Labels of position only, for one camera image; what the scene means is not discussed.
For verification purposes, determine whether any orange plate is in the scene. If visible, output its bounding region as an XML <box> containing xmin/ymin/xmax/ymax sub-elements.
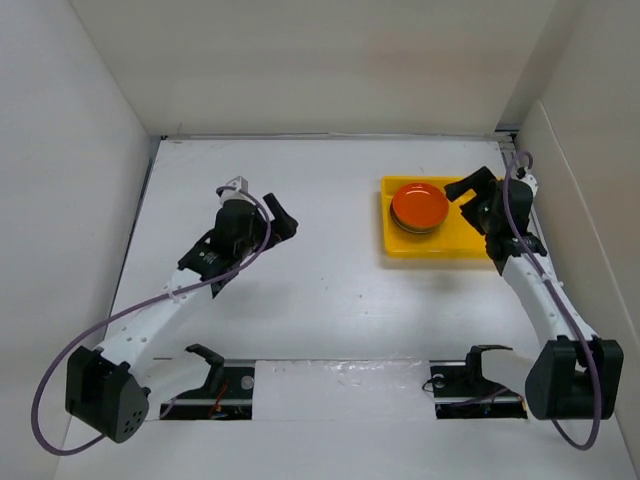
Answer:
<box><xmin>390</xmin><ymin>182</ymin><xmax>449</xmax><ymax>227</ymax></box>

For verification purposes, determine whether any green plastic plate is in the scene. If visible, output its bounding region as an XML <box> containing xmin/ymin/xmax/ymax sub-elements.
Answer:
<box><xmin>390</xmin><ymin>209</ymin><xmax>442</xmax><ymax>235</ymax></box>

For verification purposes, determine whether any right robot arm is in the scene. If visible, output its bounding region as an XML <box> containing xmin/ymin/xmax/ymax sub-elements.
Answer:
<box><xmin>444</xmin><ymin>167</ymin><xmax>624</xmax><ymax>420</ymax></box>

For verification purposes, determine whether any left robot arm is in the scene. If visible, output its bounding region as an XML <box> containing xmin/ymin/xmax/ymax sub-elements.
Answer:
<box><xmin>65</xmin><ymin>187</ymin><xmax>298</xmax><ymax>443</ymax></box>

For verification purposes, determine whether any yellow plastic bin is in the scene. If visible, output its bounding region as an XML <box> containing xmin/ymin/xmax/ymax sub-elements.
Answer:
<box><xmin>380</xmin><ymin>176</ymin><xmax>487</xmax><ymax>259</ymax></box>

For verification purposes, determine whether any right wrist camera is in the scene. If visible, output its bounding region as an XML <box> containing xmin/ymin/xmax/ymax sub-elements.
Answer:
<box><xmin>516</xmin><ymin>168</ymin><xmax>538</xmax><ymax>196</ymax></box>

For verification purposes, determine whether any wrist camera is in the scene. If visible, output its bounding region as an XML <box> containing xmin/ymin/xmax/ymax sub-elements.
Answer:
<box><xmin>216</xmin><ymin>176</ymin><xmax>250</xmax><ymax>205</ymax></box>
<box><xmin>516</xmin><ymin>168</ymin><xmax>538</xmax><ymax>196</ymax></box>

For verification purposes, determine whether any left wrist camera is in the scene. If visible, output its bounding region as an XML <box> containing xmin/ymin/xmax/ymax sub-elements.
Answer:
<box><xmin>216</xmin><ymin>176</ymin><xmax>250</xmax><ymax>205</ymax></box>

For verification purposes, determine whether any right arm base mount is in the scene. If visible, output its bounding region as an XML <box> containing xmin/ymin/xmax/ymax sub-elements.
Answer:
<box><xmin>422</xmin><ymin>361</ymin><xmax>528</xmax><ymax>420</ymax></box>

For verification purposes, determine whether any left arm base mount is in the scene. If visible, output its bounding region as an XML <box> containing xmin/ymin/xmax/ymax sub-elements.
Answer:
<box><xmin>158</xmin><ymin>363</ymin><xmax>255</xmax><ymax>421</ymax></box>

